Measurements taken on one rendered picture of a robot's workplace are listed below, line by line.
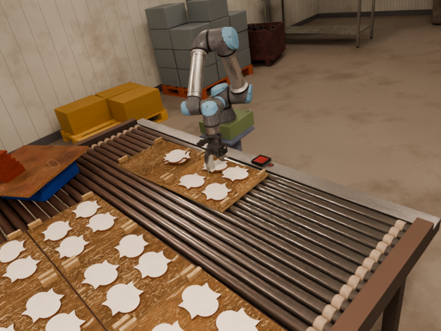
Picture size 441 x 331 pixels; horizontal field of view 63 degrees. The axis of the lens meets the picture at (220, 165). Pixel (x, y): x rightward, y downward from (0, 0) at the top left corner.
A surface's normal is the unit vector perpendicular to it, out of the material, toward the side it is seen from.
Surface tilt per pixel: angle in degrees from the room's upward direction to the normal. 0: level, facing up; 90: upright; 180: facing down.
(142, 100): 90
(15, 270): 0
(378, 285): 0
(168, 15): 90
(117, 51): 90
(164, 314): 0
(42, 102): 90
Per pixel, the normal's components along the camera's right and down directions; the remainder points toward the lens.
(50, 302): -0.14, -0.86
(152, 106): 0.70, 0.26
